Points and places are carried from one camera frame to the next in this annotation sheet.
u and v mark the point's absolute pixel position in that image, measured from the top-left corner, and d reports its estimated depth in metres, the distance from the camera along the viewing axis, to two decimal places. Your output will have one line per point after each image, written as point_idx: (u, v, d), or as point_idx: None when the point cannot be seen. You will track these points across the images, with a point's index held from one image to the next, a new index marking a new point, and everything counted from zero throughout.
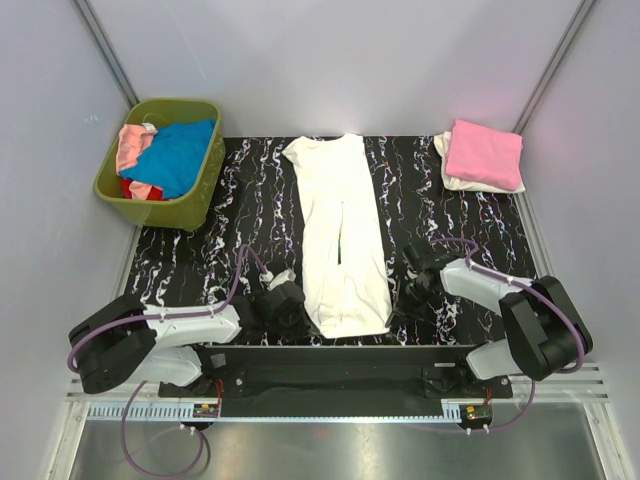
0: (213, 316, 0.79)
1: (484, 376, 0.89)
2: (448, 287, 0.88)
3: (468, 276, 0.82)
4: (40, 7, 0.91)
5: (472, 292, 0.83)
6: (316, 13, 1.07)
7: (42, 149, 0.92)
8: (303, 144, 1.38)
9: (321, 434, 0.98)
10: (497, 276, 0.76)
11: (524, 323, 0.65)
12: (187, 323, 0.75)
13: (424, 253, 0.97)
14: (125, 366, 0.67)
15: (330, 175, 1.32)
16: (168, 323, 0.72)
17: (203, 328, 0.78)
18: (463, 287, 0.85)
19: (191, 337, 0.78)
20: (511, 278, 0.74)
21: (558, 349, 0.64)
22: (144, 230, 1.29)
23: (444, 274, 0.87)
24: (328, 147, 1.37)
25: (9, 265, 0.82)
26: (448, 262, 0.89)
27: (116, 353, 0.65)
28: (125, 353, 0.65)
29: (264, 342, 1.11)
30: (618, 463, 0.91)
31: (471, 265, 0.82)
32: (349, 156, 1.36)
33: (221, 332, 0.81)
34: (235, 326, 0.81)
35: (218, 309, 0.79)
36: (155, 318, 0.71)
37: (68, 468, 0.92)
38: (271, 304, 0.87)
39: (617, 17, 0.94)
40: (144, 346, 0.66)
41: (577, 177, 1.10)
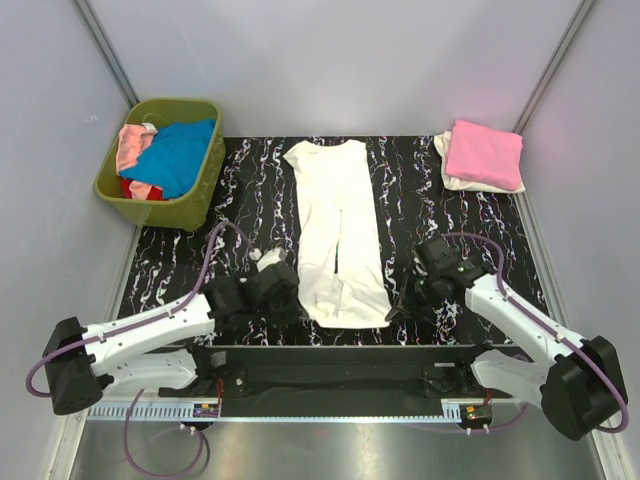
0: (172, 316, 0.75)
1: (486, 382, 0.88)
2: (472, 306, 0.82)
3: (500, 305, 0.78)
4: (40, 7, 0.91)
5: (501, 323, 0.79)
6: (316, 13, 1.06)
7: (43, 149, 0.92)
8: (303, 150, 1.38)
9: (321, 434, 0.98)
10: (545, 326, 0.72)
11: (572, 392, 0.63)
12: (136, 334, 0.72)
13: (444, 255, 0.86)
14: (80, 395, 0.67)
15: (330, 181, 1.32)
16: (110, 343, 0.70)
17: (162, 333, 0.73)
18: (489, 312, 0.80)
19: (153, 345, 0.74)
20: (561, 335, 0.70)
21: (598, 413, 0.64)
22: (144, 230, 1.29)
23: (469, 293, 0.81)
24: (329, 151, 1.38)
25: (10, 265, 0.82)
26: (478, 279, 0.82)
27: (60, 386, 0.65)
28: (67, 386, 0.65)
29: (264, 342, 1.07)
30: (619, 463, 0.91)
31: (509, 296, 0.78)
32: (350, 160, 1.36)
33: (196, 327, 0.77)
34: (202, 320, 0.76)
35: (176, 308, 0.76)
36: (95, 342, 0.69)
37: (68, 467, 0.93)
38: (261, 286, 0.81)
39: (617, 16, 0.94)
40: (83, 377, 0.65)
41: (577, 177, 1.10)
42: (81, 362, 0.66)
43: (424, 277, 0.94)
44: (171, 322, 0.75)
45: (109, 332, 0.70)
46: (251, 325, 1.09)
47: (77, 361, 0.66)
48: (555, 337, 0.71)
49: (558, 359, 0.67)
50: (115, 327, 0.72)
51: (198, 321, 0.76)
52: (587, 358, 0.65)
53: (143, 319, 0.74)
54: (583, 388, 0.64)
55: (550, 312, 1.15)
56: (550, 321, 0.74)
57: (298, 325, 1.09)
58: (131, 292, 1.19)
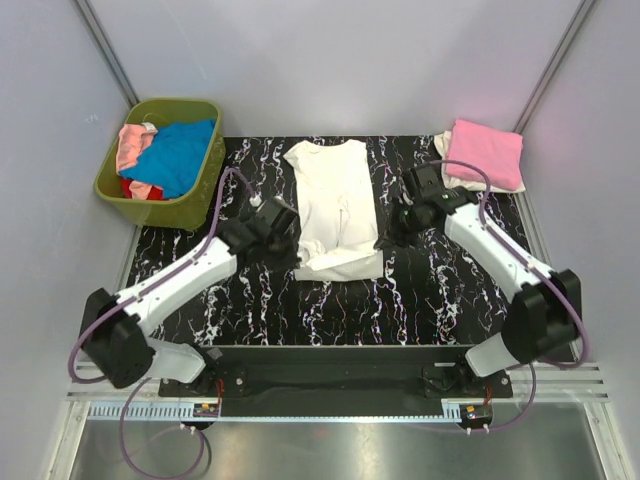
0: (197, 262, 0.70)
1: (483, 372, 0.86)
2: (450, 233, 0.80)
3: (476, 234, 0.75)
4: (40, 7, 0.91)
5: (476, 251, 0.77)
6: (316, 12, 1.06)
7: (43, 149, 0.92)
8: (303, 150, 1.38)
9: (321, 434, 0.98)
10: (517, 255, 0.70)
11: (534, 316, 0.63)
12: (170, 285, 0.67)
13: (430, 184, 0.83)
14: (135, 354, 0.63)
15: (330, 182, 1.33)
16: (148, 299, 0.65)
17: (191, 277, 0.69)
18: (466, 240, 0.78)
19: (187, 294, 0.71)
20: (531, 264, 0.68)
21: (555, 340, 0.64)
22: (144, 230, 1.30)
23: (449, 220, 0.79)
24: (329, 151, 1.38)
25: (10, 265, 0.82)
26: (461, 207, 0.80)
27: (113, 351, 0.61)
28: (121, 348, 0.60)
29: (264, 342, 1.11)
30: (619, 462, 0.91)
31: (487, 227, 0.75)
32: (350, 160, 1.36)
33: (221, 270, 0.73)
34: (225, 261, 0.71)
35: (199, 253, 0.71)
36: (132, 302, 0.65)
37: (68, 468, 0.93)
38: (267, 220, 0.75)
39: (617, 16, 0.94)
40: (135, 333, 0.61)
41: (577, 177, 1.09)
42: (127, 321, 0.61)
43: (409, 208, 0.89)
44: (195, 269, 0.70)
45: (143, 290, 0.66)
46: (251, 326, 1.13)
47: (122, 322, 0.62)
48: (524, 266, 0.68)
49: (524, 286, 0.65)
50: (145, 284, 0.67)
51: (222, 262, 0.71)
52: (555, 286, 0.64)
53: (169, 269, 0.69)
54: (544, 314, 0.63)
55: None
56: (524, 252, 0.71)
57: (297, 326, 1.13)
58: None
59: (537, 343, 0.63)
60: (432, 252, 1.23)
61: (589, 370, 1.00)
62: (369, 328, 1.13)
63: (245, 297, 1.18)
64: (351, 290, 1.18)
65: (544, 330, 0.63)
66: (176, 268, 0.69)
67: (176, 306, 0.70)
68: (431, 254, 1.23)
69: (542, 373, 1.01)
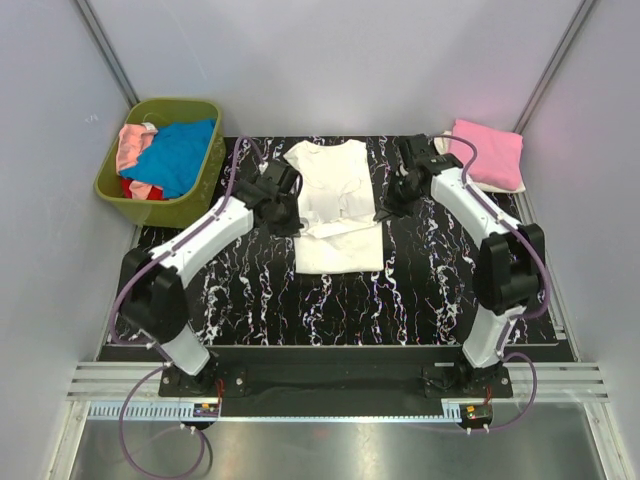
0: (219, 217, 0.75)
1: (480, 362, 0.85)
2: (436, 194, 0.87)
3: (456, 193, 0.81)
4: (40, 7, 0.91)
5: (457, 210, 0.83)
6: (316, 13, 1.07)
7: (43, 150, 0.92)
8: (303, 150, 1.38)
9: (321, 434, 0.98)
10: (488, 209, 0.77)
11: (496, 261, 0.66)
12: (199, 239, 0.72)
13: (422, 151, 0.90)
14: (177, 303, 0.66)
15: (330, 183, 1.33)
16: (181, 253, 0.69)
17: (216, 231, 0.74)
18: (449, 200, 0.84)
19: (213, 248, 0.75)
20: (500, 217, 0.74)
21: (516, 289, 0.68)
22: (144, 230, 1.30)
23: (434, 182, 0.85)
24: (329, 151, 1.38)
25: (10, 266, 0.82)
26: (445, 168, 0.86)
27: (157, 304, 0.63)
28: (164, 298, 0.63)
29: (264, 342, 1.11)
30: (619, 463, 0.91)
31: (466, 186, 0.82)
32: (350, 160, 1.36)
33: (240, 224, 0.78)
34: (245, 215, 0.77)
35: (219, 209, 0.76)
36: (167, 257, 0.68)
37: (68, 468, 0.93)
38: (273, 179, 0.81)
39: (617, 17, 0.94)
40: (175, 283, 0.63)
41: (577, 177, 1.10)
42: (165, 273, 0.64)
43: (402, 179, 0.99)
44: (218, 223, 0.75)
45: (176, 245, 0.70)
46: (251, 326, 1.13)
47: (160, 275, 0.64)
48: (494, 218, 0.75)
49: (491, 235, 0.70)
50: (176, 240, 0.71)
51: (241, 217, 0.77)
52: (521, 237, 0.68)
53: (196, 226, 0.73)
54: (508, 261, 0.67)
55: (551, 312, 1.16)
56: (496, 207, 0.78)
57: (297, 326, 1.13)
58: None
59: (496, 289, 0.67)
60: (432, 252, 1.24)
61: (589, 370, 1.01)
62: (369, 328, 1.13)
63: (245, 297, 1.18)
64: (351, 291, 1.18)
65: (505, 279, 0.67)
66: (201, 223, 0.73)
67: (204, 260, 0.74)
68: (431, 254, 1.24)
69: (543, 372, 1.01)
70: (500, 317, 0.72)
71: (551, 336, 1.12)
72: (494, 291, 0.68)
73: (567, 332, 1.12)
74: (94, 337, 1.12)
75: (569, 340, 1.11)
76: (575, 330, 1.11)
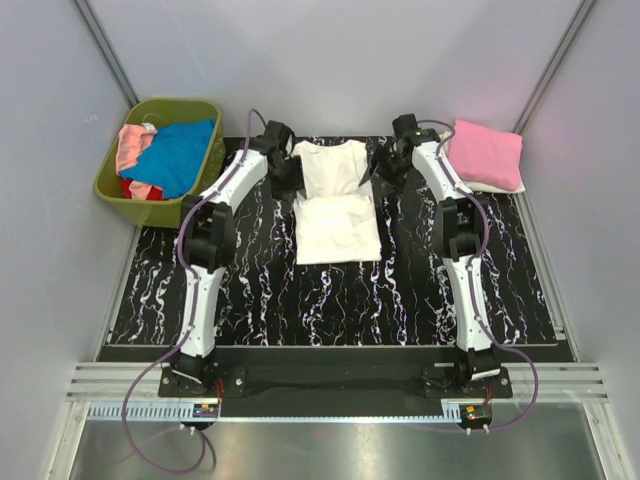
0: (243, 165, 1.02)
1: (471, 343, 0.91)
2: (414, 161, 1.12)
3: (429, 161, 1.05)
4: (39, 7, 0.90)
5: (428, 175, 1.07)
6: (315, 13, 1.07)
7: (42, 150, 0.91)
8: (303, 150, 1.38)
9: (321, 435, 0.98)
10: (450, 179, 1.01)
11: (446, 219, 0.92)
12: (235, 181, 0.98)
13: (410, 127, 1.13)
14: (229, 233, 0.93)
15: (329, 183, 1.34)
16: (225, 192, 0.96)
17: (244, 175, 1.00)
18: (423, 165, 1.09)
19: (243, 189, 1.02)
20: (458, 184, 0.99)
21: (463, 240, 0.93)
22: (144, 230, 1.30)
23: (415, 151, 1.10)
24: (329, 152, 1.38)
25: (9, 267, 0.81)
26: (425, 141, 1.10)
27: (218, 230, 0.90)
28: (223, 223, 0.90)
29: (263, 342, 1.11)
30: (618, 463, 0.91)
31: (438, 157, 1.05)
32: (350, 160, 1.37)
33: (258, 168, 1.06)
34: (261, 161, 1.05)
35: (242, 159, 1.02)
36: (216, 196, 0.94)
37: (68, 468, 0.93)
38: (274, 134, 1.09)
39: (617, 17, 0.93)
40: (229, 212, 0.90)
41: (576, 177, 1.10)
42: (220, 207, 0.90)
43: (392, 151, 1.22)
44: (244, 169, 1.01)
45: (219, 186, 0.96)
46: (251, 326, 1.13)
47: (217, 208, 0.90)
48: (453, 186, 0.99)
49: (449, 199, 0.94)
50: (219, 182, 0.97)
51: (258, 163, 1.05)
52: (473, 199, 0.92)
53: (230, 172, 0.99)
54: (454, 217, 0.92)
55: (551, 312, 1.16)
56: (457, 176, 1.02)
57: (298, 326, 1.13)
58: (131, 292, 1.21)
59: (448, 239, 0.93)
60: (432, 252, 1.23)
61: (589, 371, 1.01)
62: (369, 328, 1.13)
63: (245, 297, 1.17)
64: (351, 290, 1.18)
65: (452, 233, 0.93)
66: (231, 171, 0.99)
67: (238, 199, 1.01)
68: (431, 254, 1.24)
69: (543, 373, 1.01)
70: (460, 265, 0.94)
71: (551, 336, 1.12)
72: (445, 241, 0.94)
73: (566, 332, 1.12)
74: (94, 337, 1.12)
75: (569, 340, 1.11)
76: (575, 330, 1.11)
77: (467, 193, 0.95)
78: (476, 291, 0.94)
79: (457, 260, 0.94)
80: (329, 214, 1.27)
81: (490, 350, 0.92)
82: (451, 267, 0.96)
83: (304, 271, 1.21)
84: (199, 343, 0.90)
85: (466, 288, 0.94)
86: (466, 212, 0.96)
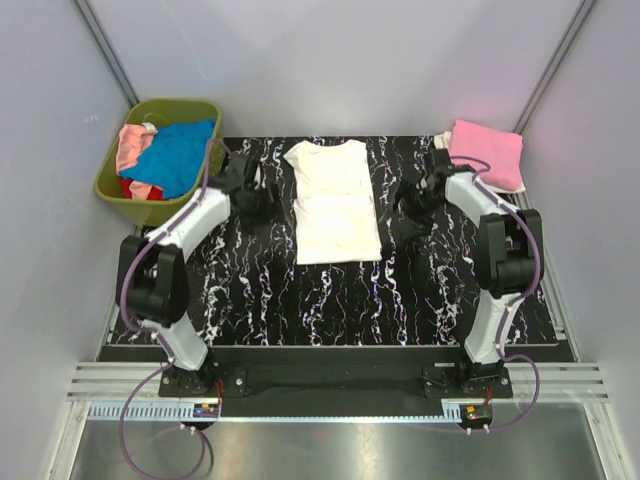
0: (200, 204, 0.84)
1: (479, 357, 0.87)
2: (449, 195, 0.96)
3: (468, 189, 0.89)
4: (40, 7, 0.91)
5: (467, 206, 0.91)
6: (315, 13, 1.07)
7: (43, 150, 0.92)
8: (303, 150, 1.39)
9: (321, 435, 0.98)
10: (491, 198, 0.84)
11: (490, 241, 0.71)
12: (189, 221, 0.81)
13: (442, 162, 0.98)
14: (181, 278, 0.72)
15: (330, 182, 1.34)
16: (175, 233, 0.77)
17: (200, 216, 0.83)
18: (461, 196, 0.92)
19: (198, 232, 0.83)
20: (501, 201, 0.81)
21: (511, 273, 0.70)
22: (144, 230, 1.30)
23: (448, 184, 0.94)
24: (330, 153, 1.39)
25: (9, 266, 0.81)
26: (459, 173, 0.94)
27: (164, 278, 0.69)
28: (171, 271, 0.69)
29: (264, 342, 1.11)
30: (619, 463, 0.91)
31: (474, 182, 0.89)
32: (349, 161, 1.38)
33: (219, 208, 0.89)
34: (223, 199, 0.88)
35: (200, 197, 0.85)
36: (164, 237, 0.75)
37: (68, 469, 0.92)
38: (238, 170, 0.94)
39: (617, 17, 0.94)
40: (178, 256, 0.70)
41: (577, 177, 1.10)
42: (167, 249, 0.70)
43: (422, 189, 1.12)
44: (200, 208, 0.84)
45: (168, 226, 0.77)
46: (251, 326, 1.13)
47: (163, 251, 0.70)
48: (496, 204, 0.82)
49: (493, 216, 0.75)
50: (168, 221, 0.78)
51: (219, 202, 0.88)
52: (518, 218, 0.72)
53: (181, 214, 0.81)
54: (503, 242, 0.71)
55: (551, 312, 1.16)
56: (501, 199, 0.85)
57: (298, 326, 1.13)
58: None
59: (492, 272, 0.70)
60: (432, 252, 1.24)
61: (589, 371, 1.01)
62: (369, 328, 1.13)
63: (245, 297, 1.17)
64: (351, 290, 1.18)
65: (501, 259, 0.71)
66: (185, 211, 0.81)
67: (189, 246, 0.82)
68: (431, 254, 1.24)
69: (543, 373, 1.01)
70: (499, 300, 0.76)
71: (551, 336, 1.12)
72: (489, 275, 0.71)
73: (567, 332, 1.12)
74: (94, 337, 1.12)
75: (569, 340, 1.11)
76: (575, 330, 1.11)
77: (512, 210, 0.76)
78: (505, 322, 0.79)
79: (498, 297, 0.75)
80: (330, 211, 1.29)
81: (496, 361, 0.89)
82: (487, 294, 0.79)
83: (304, 271, 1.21)
84: (186, 361, 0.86)
85: (496, 321, 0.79)
86: (515, 236, 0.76)
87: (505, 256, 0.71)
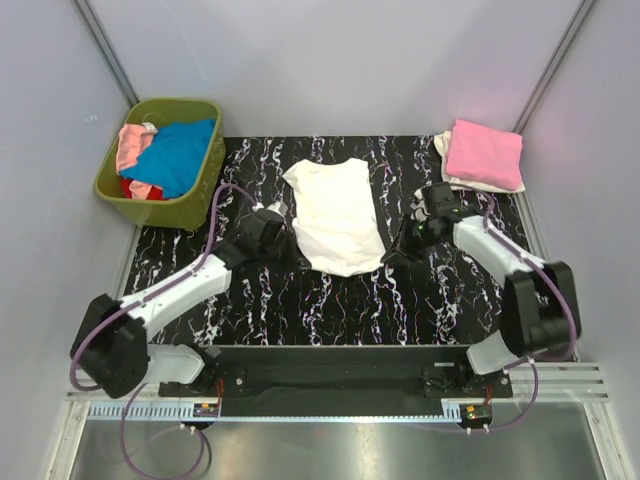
0: (196, 274, 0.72)
1: (482, 371, 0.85)
2: (458, 243, 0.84)
3: (479, 237, 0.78)
4: (40, 7, 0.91)
5: (478, 253, 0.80)
6: (315, 13, 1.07)
7: (43, 150, 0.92)
8: (303, 170, 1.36)
9: (321, 434, 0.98)
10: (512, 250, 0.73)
11: (518, 302, 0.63)
12: (173, 293, 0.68)
13: (445, 199, 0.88)
14: (137, 356, 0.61)
15: (331, 197, 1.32)
16: (151, 304, 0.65)
17: (196, 286, 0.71)
18: (474, 247, 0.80)
19: (183, 307, 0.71)
20: (524, 254, 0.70)
21: (548, 337, 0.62)
22: (144, 230, 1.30)
23: (456, 229, 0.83)
24: (330, 172, 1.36)
25: (10, 266, 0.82)
26: (468, 217, 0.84)
27: (113, 358, 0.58)
28: (122, 353, 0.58)
29: (264, 342, 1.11)
30: (618, 462, 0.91)
31: (486, 230, 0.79)
32: (350, 178, 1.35)
33: (217, 282, 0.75)
34: (224, 273, 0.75)
35: (198, 266, 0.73)
36: (136, 306, 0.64)
37: (68, 469, 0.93)
38: (254, 236, 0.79)
39: (616, 16, 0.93)
40: (139, 334, 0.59)
41: (577, 177, 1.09)
42: (128, 325, 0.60)
43: (422, 223, 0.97)
44: (197, 277, 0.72)
45: (146, 296, 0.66)
46: (251, 326, 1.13)
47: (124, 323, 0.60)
48: (518, 256, 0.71)
49: (517, 271, 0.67)
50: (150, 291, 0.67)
51: (219, 275, 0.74)
52: (542, 273, 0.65)
53: (170, 280, 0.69)
54: (534, 301, 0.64)
55: None
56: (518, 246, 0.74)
57: (297, 326, 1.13)
58: (131, 292, 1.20)
59: (524, 340, 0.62)
60: (432, 252, 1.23)
61: (589, 371, 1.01)
62: (369, 328, 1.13)
63: (245, 297, 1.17)
64: (351, 290, 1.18)
65: (535, 321, 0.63)
66: (174, 280, 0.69)
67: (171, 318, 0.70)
68: (431, 254, 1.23)
69: (543, 373, 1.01)
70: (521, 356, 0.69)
71: None
72: (522, 342, 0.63)
73: None
74: None
75: None
76: None
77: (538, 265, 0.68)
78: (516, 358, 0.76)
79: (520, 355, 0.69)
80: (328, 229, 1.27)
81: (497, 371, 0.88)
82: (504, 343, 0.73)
83: (304, 271, 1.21)
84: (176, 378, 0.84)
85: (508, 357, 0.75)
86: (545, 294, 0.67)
87: (539, 317, 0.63)
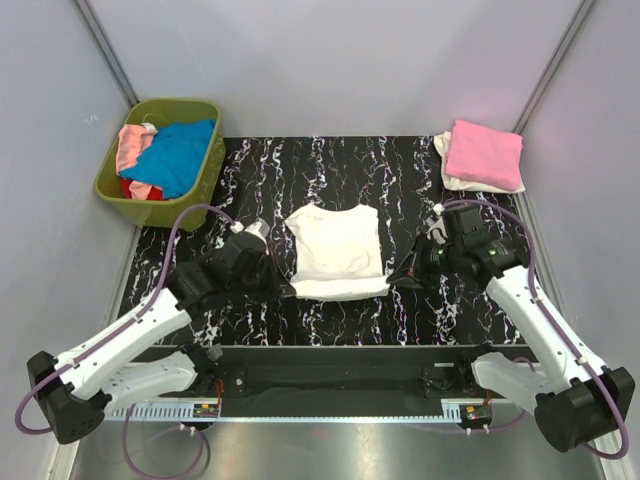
0: (140, 321, 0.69)
1: (483, 383, 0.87)
2: (492, 292, 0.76)
3: (524, 306, 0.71)
4: (40, 7, 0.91)
5: (517, 321, 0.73)
6: (315, 13, 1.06)
7: (42, 150, 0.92)
8: (308, 216, 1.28)
9: (321, 434, 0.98)
10: (567, 343, 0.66)
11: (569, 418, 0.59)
12: (110, 348, 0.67)
13: (474, 227, 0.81)
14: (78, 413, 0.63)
15: (338, 246, 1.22)
16: (85, 365, 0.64)
17: (138, 338, 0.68)
18: (513, 311, 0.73)
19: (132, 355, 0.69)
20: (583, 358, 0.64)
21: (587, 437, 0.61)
22: (144, 230, 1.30)
23: (494, 282, 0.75)
24: (337, 218, 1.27)
25: (11, 266, 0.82)
26: (509, 268, 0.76)
27: (53, 421, 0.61)
28: (57, 418, 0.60)
29: (264, 342, 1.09)
30: (618, 463, 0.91)
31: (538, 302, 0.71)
32: (360, 228, 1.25)
33: (172, 323, 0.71)
34: (175, 312, 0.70)
35: (141, 312, 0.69)
36: (71, 369, 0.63)
37: (68, 469, 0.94)
38: (226, 263, 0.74)
39: (616, 16, 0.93)
40: (69, 402, 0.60)
41: (577, 178, 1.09)
42: (59, 394, 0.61)
43: (444, 247, 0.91)
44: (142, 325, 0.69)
45: (79, 356, 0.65)
46: (251, 326, 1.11)
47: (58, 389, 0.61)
48: (575, 358, 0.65)
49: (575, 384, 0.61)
50: (85, 348, 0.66)
51: (172, 317, 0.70)
52: (604, 389, 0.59)
53: (110, 332, 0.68)
54: (590, 415, 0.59)
55: None
56: (574, 338, 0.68)
57: (297, 326, 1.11)
58: (131, 292, 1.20)
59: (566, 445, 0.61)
60: None
61: None
62: (369, 328, 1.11)
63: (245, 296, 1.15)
64: None
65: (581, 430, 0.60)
66: (114, 331, 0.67)
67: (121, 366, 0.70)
68: None
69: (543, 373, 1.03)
70: None
71: None
72: (563, 443, 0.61)
73: None
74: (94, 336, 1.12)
75: None
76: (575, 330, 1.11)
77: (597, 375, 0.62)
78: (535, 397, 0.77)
79: None
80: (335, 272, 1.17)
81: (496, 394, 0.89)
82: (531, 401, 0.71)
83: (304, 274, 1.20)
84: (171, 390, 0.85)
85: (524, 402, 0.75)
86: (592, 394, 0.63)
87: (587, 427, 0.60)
